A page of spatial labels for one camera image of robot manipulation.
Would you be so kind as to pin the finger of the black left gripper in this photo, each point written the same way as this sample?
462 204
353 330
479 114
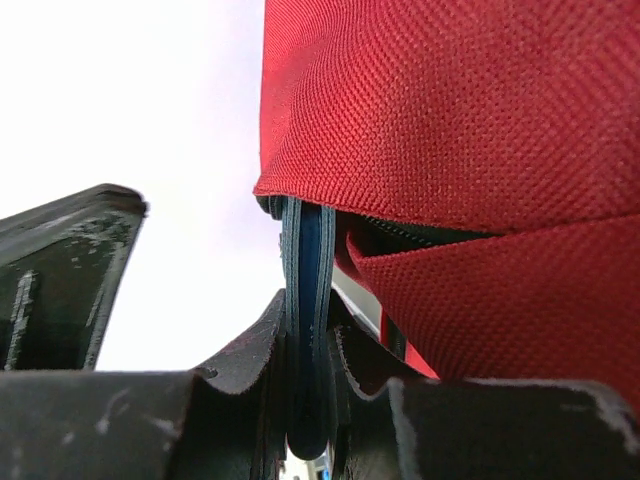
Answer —
61 267

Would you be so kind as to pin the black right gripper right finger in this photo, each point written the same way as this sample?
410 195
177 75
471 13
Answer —
393 423

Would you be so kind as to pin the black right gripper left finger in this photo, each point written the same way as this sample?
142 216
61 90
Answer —
220 420

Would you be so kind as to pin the blue snap wallet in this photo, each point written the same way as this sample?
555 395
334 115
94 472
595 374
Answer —
307 248

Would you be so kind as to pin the red student backpack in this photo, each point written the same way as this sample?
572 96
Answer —
483 159

